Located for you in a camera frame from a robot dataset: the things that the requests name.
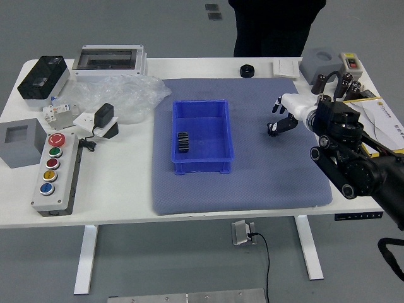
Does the five-button control station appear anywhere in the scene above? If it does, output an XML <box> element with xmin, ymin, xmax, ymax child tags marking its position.
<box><xmin>30</xmin><ymin>132</ymin><xmax>83</xmax><ymax>218</ymax></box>

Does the big black gear nut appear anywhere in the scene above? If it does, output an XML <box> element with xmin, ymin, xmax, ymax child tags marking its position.
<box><xmin>176</xmin><ymin>131</ymin><xmax>191</xmax><ymax>155</ymax></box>

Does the white circuit breaker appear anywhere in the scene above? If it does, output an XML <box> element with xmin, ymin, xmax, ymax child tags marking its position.
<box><xmin>42</xmin><ymin>102</ymin><xmax>81</xmax><ymax>131</ymax></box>

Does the black power adapter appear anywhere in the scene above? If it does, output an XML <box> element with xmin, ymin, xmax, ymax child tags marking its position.
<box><xmin>93</xmin><ymin>103</ymin><xmax>115</xmax><ymax>130</ymax></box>

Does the yellow and white cardboard box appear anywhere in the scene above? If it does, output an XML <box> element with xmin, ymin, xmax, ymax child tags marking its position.
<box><xmin>342</xmin><ymin>96</ymin><xmax>404</xmax><ymax>158</ymax></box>

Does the grey metal plate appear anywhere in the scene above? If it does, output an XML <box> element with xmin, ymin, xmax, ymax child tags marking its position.
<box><xmin>107</xmin><ymin>288</ymin><xmax>268</xmax><ymax>303</ymax></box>

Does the white wall switch panel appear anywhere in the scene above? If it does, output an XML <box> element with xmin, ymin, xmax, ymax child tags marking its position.
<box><xmin>271</xmin><ymin>59</ymin><xmax>300</xmax><ymax>80</ymax></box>

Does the black floor cable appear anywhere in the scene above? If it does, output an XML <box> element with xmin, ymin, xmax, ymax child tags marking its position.
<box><xmin>247</xmin><ymin>232</ymin><xmax>271</xmax><ymax>303</ymax></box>

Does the white table leg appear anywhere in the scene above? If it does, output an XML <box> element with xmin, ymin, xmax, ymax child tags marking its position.
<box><xmin>73</xmin><ymin>224</ymin><xmax>99</xmax><ymax>296</ymax></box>
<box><xmin>295</xmin><ymin>215</ymin><xmax>325</xmax><ymax>281</ymax></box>

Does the grey-blue mat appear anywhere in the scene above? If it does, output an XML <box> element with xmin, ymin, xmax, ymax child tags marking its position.
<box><xmin>151</xmin><ymin>77</ymin><xmax>334</xmax><ymax>216</ymax></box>

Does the black lidded enclosure box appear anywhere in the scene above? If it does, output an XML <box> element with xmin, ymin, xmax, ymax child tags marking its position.
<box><xmin>17</xmin><ymin>56</ymin><xmax>71</xmax><ymax>110</ymax></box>

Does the blue plastic box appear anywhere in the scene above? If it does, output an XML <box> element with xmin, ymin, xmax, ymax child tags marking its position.
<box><xmin>171</xmin><ymin>100</ymin><xmax>236</xmax><ymax>175</ymax></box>

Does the black strap loop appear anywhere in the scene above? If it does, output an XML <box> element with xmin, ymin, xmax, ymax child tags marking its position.
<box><xmin>377</xmin><ymin>237</ymin><xmax>404</xmax><ymax>282</ymax></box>

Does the black table height controller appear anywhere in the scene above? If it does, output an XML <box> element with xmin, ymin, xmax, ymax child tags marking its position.
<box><xmin>335</xmin><ymin>211</ymin><xmax>384</xmax><ymax>221</ymax></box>

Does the beige push button switch box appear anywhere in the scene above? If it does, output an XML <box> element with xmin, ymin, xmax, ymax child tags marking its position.
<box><xmin>338</xmin><ymin>51</ymin><xmax>364</xmax><ymax>81</ymax></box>

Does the black round knob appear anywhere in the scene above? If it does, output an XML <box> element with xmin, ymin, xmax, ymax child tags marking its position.
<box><xmin>239</xmin><ymin>64</ymin><xmax>256</xmax><ymax>79</ymax></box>

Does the clear plastic bag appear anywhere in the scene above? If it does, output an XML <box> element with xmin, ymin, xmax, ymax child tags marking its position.
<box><xmin>52</xmin><ymin>74</ymin><xmax>172</xmax><ymax>124</ymax></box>

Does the grey block with square hole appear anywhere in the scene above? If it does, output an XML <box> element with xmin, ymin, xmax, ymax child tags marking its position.
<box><xmin>0</xmin><ymin>118</ymin><xmax>48</xmax><ymax>170</ymax></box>

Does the black adapter cord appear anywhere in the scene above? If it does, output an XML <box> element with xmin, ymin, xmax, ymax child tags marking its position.
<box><xmin>77</xmin><ymin>126</ymin><xmax>98</xmax><ymax>153</ymax></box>

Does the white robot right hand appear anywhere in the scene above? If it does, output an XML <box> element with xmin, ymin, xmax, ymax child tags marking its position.
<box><xmin>266</xmin><ymin>93</ymin><xmax>318</xmax><ymax>138</ymax></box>

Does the white socket outlet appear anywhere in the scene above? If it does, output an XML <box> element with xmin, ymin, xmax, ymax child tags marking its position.
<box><xmin>73</xmin><ymin>110</ymin><xmax>120</xmax><ymax>140</ymax></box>

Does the silver floor outlet box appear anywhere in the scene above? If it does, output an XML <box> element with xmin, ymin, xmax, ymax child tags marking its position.
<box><xmin>230</xmin><ymin>220</ymin><xmax>258</xmax><ymax>246</ymax></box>

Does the clear-lid distribution box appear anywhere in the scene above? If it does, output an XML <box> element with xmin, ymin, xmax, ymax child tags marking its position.
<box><xmin>71</xmin><ymin>44</ymin><xmax>148</xmax><ymax>83</ymax></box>

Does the person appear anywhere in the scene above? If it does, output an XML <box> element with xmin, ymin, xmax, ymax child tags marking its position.
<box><xmin>227</xmin><ymin>0</ymin><xmax>326</xmax><ymax>58</ymax></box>

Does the grey block with round hole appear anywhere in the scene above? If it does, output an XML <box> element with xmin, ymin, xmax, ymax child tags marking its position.
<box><xmin>299</xmin><ymin>47</ymin><xmax>344</xmax><ymax>85</ymax></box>

